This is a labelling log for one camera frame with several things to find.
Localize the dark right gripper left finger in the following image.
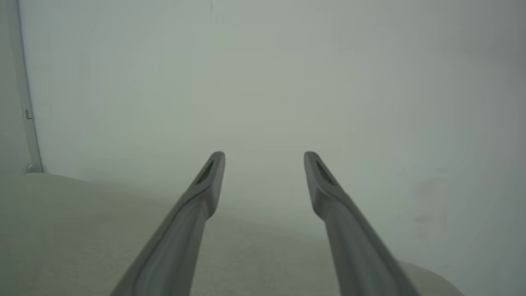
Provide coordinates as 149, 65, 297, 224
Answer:
110, 151, 226, 296

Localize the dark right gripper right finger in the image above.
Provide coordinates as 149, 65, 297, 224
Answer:
304, 151, 420, 296

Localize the grey vertical wall rail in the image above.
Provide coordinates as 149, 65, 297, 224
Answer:
7, 0, 44, 173

